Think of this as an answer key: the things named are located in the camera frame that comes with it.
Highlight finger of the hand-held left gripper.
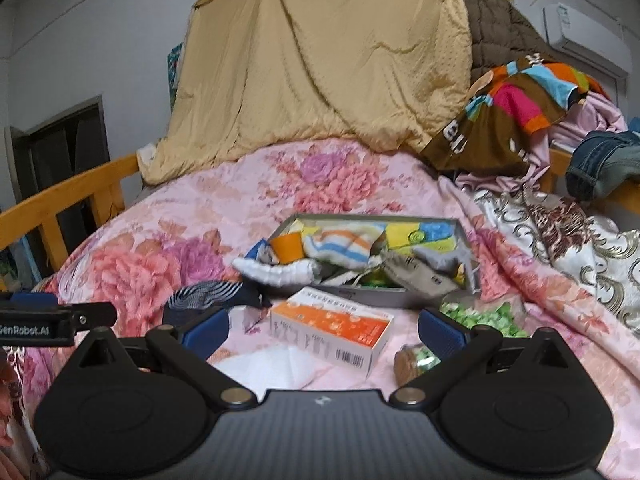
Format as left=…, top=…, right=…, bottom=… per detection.
left=0, top=291, right=60, bottom=309
left=70, top=302, right=119, bottom=332

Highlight blue patterned cloth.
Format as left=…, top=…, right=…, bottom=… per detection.
left=166, top=41, right=185, bottom=107

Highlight cartoon print tin box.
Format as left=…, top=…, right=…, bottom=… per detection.
left=266, top=213, right=484, bottom=309

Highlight dark doorway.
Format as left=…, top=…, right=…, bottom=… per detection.
left=11, top=95, right=112, bottom=211

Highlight brown white ornate cloth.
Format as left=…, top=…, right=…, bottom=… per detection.
left=472, top=185, right=640, bottom=338

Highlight white ribbed cloth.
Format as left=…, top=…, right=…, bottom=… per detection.
left=231, top=256, right=328, bottom=289

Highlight tan quilt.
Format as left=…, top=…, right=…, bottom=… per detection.
left=137, top=0, right=473, bottom=186

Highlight pink floral blanket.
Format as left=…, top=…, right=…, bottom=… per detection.
left=0, top=137, right=640, bottom=480

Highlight grey beige sock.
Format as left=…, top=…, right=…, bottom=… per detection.
left=381, top=252, right=462, bottom=295

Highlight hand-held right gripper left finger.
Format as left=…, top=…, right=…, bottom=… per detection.
left=75, top=306, right=258, bottom=406

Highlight orange and white medicine box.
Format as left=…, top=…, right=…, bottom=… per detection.
left=269, top=286, right=396, bottom=381

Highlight orange tape roll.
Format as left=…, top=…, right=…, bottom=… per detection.
left=269, top=232, right=307, bottom=264

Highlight blue jeans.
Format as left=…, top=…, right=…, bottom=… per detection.
left=564, top=130, right=640, bottom=202

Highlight brown quilted jacket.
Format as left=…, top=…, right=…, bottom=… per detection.
left=461, top=0, right=557, bottom=88

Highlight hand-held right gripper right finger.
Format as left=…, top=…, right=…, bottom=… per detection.
left=390, top=307, right=568, bottom=406

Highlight wooden bed rail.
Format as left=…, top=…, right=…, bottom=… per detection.
left=0, top=153, right=142, bottom=263
left=546, top=141, right=640, bottom=233

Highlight white folded cloth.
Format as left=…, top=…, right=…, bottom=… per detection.
left=214, top=346, right=323, bottom=392

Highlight brown colourful striped garment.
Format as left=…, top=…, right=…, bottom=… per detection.
left=419, top=55, right=610, bottom=177

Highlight bag of green pieces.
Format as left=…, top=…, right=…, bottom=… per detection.
left=394, top=296, right=530, bottom=387

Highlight white air conditioner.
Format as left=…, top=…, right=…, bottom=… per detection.
left=541, top=2, right=632, bottom=80

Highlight pastel striped sock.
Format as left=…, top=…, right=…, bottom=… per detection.
left=301, top=226, right=387, bottom=272

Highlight dark striped sock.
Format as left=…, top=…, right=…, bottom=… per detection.
left=162, top=281, right=273, bottom=326

